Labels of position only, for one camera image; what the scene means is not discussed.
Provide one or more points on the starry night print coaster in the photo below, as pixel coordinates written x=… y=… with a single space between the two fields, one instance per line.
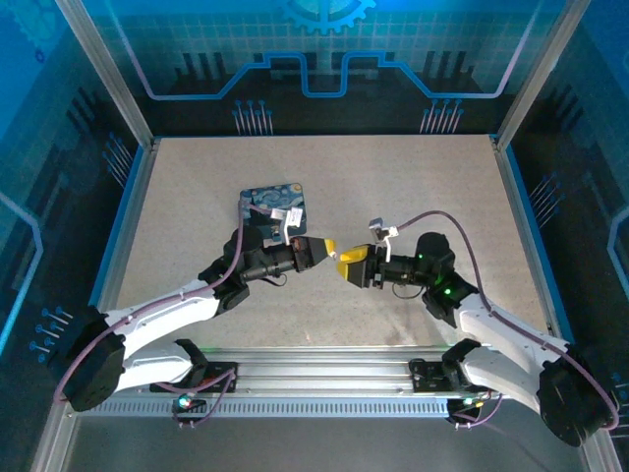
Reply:
x=260 y=196

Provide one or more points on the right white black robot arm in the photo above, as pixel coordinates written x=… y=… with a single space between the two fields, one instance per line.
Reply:
x=501 y=324

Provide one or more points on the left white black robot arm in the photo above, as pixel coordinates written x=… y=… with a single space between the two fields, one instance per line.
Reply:
x=162 y=307

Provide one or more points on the slotted metal strip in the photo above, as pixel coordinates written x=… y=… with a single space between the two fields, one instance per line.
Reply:
x=319 y=407

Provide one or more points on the aluminium table side rail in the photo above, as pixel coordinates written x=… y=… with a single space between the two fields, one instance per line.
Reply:
x=129 y=226
x=528 y=236

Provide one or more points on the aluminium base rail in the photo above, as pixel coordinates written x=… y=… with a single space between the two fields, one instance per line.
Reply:
x=324 y=366

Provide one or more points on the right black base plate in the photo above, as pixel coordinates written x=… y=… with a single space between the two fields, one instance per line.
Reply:
x=427 y=376

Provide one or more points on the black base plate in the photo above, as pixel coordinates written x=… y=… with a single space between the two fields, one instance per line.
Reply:
x=221 y=376
x=427 y=376

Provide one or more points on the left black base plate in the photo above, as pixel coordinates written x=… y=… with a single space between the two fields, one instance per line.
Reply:
x=221 y=376

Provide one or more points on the aluminium frame post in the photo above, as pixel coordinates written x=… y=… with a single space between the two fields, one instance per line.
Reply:
x=108 y=78
x=538 y=74

